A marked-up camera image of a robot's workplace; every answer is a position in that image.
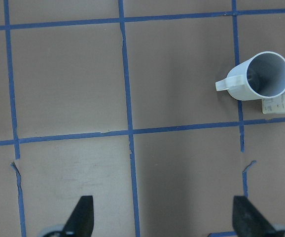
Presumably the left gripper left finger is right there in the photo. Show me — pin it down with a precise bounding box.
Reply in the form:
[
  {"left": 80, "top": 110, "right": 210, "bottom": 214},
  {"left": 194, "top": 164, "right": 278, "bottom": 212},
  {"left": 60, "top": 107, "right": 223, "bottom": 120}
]
[{"left": 62, "top": 196, "right": 94, "bottom": 237}]

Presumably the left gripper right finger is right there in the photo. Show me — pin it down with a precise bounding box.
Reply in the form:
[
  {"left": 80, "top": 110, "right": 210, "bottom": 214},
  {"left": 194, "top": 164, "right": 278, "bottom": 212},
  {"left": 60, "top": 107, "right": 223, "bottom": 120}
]
[{"left": 232, "top": 196, "right": 277, "bottom": 237}]

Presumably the white ceramic mug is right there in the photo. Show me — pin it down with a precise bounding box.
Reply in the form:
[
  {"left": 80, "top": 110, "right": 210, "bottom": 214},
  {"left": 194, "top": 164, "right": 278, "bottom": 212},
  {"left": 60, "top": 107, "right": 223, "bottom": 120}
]
[{"left": 215, "top": 51, "right": 285, "bottom": 101}]

